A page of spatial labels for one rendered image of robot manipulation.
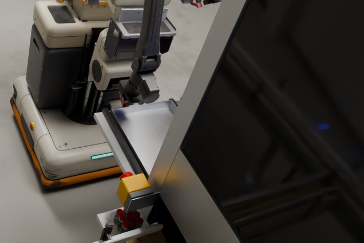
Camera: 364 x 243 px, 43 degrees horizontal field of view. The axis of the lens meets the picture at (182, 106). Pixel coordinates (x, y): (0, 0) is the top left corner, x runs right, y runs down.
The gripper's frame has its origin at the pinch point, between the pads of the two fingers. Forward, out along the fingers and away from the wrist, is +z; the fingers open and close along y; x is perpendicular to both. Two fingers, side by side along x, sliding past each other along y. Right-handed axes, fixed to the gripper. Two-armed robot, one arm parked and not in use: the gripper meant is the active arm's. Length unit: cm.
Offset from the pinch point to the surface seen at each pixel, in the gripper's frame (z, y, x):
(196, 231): -27, 58, -12
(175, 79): 107, -86, 113
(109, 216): -3.3, 39.8, -22.5
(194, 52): 111, -114, 148
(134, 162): -2.8, 24.3, -7.5
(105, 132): 2.0, 8.7, -10.2
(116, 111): 1.0, 1.1, -3.4
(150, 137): 0.6, 14.6, 4.7
